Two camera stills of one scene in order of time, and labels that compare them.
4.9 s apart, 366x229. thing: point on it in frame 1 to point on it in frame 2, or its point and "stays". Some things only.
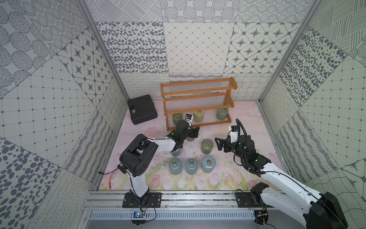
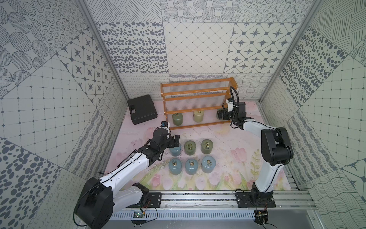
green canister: [206, 147] stays
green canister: [177, 118] stays
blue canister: [176, 152] stays
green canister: [190, 139] to [189, 147]
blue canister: [175, 166] stays
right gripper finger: [220, 142] to [222, 114]
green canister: [221, 113] stays
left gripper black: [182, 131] to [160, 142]
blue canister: [191, 166] stays
